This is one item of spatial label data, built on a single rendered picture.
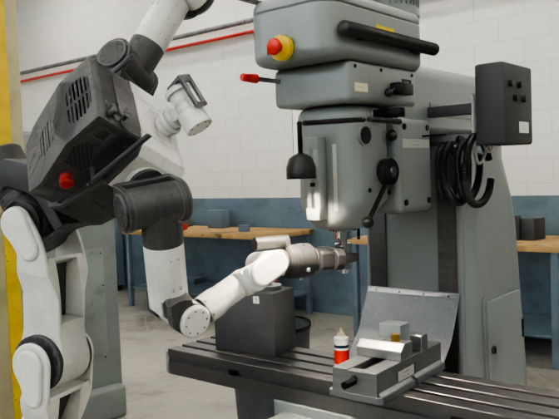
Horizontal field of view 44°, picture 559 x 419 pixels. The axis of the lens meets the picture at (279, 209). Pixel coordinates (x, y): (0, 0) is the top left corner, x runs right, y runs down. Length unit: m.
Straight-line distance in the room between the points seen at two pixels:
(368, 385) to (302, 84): 0.75
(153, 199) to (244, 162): 6.32
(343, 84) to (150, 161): 0.50
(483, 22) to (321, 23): 4.73
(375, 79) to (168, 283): 0.73
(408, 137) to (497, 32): 4.40
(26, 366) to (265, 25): 1.01
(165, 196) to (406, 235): 0.94
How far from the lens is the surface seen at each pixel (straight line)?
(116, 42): 1.78
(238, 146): 7.83
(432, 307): 2.14
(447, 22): 6.47
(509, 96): 1.89
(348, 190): 1.74
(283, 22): 1.71
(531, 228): 5.56
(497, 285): 2.28
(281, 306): 2.05
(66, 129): 1.55
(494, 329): 2.24
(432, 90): 2.08
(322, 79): 1.73
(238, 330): 2.11
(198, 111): 1.60
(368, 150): 1.78
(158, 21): 1.84
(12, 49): 3.24
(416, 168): 1.95
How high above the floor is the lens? 1.46
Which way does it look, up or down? 3 degrees down
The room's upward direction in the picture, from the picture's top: 2 degrees counter-clockwise
